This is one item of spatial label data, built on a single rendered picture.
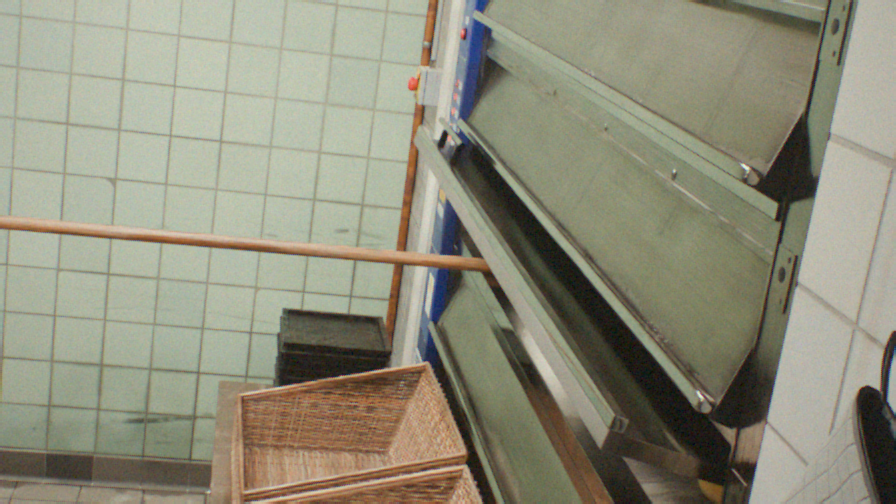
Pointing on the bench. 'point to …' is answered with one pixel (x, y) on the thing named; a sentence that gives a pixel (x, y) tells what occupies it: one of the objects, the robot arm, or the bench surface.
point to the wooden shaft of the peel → (241, 243)
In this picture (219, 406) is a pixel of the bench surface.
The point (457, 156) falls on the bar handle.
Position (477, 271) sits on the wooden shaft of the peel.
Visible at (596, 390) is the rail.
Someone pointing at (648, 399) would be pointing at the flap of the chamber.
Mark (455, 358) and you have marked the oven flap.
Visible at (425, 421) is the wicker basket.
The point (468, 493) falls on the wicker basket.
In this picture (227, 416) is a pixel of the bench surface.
